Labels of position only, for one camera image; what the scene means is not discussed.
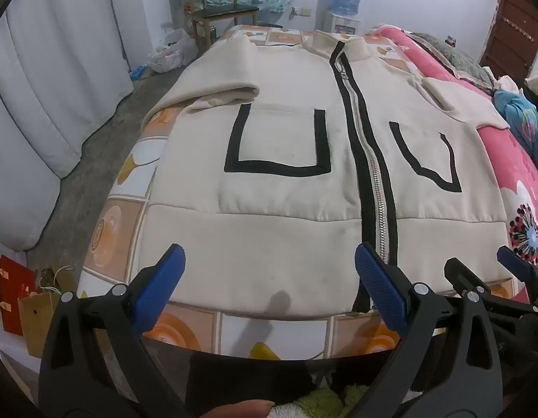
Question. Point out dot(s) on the brown paper bag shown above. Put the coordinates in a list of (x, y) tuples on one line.
[(38, 326)]

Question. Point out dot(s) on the blue patterned cloth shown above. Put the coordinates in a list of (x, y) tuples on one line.
[(521, 117)]

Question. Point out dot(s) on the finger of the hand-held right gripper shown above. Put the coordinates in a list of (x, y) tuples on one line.
[(463, 278), (513, 259)]

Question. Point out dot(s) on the white plastic bag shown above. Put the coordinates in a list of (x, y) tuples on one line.
[(171, 52)]

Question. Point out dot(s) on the pink floral blanket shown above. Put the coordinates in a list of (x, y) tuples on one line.
[(504, 152)]

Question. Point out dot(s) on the small blue item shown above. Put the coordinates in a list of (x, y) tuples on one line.
[(139, 72)]

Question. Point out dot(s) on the person's left hand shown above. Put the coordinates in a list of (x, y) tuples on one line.
[(238, 410)]

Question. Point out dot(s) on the white water dispenser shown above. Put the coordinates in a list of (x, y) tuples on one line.
[(338, 24)]

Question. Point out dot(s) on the small green bottle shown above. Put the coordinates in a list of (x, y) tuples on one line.
[(213, 35)]

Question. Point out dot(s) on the green towel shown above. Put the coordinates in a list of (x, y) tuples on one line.
[(312, 402)]

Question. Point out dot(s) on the cream zip jacket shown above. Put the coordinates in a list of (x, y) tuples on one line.
[(273, 235)]

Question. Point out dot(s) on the white curtain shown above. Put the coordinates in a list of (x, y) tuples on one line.
[(42, 96)]

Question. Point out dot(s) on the brown wooden door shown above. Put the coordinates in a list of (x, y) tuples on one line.
[(510, 30)]

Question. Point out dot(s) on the wooden chair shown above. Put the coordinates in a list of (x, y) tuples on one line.
[(225, 11)]

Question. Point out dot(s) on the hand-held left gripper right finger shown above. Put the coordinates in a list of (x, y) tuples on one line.
[(382, 289)]

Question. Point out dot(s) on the grey fluffy blanket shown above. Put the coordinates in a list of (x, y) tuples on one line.
[(456, 59)]

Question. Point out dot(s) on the wall socket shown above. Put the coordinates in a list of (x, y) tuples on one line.
[(304, 11)]

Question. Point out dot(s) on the dark gift bag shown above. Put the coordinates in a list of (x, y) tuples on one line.
[(55, 281)]

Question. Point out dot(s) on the white cloth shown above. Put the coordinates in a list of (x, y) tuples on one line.
[(537, 79)]

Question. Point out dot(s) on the red gift bag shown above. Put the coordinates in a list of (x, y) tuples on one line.
[(14, 296)]

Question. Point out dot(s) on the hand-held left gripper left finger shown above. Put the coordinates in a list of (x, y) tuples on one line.
[(162, 289)]

